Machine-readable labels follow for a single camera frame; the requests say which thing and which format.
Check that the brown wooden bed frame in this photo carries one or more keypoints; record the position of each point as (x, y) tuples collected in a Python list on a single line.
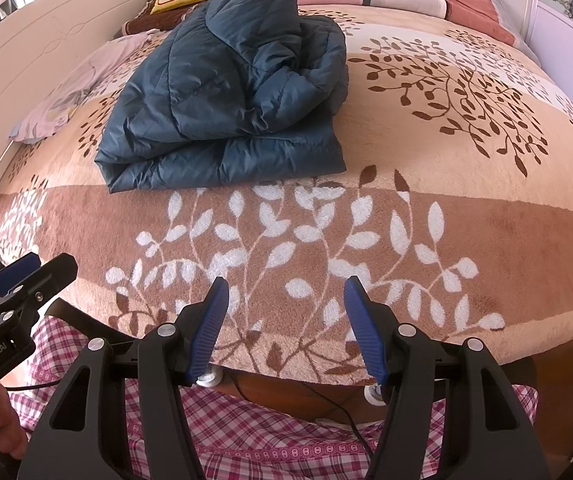
[(291, 400)]

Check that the pink plaid clothing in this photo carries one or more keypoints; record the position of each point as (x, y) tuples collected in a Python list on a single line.
[(266, 440)]

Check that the salmon pink pillow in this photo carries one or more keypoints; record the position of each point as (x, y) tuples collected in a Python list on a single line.
[(466, 0)]

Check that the dark teal quilted jacket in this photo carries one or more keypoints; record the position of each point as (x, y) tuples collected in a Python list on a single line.
[(216, 85)]

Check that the lilac floral sheet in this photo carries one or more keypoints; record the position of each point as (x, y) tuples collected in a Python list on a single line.
[(66, 95)]

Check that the white round fitting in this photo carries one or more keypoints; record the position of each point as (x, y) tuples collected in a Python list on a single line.
[(374, 394), (211, 377)]

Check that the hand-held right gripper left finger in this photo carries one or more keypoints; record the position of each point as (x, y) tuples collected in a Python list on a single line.
[(209, 330)]

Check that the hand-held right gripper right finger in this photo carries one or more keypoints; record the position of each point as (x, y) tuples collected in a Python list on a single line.
[(366, 330)]

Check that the white headboard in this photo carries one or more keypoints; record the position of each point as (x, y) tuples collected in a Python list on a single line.
[(26, 60)]

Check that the beige leaf-patterned blanket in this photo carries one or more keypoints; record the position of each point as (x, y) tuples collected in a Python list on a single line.
[(416, 185)]

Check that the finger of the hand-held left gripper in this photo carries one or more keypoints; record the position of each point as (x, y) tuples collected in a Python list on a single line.
[(51, 277), (11, 272)]

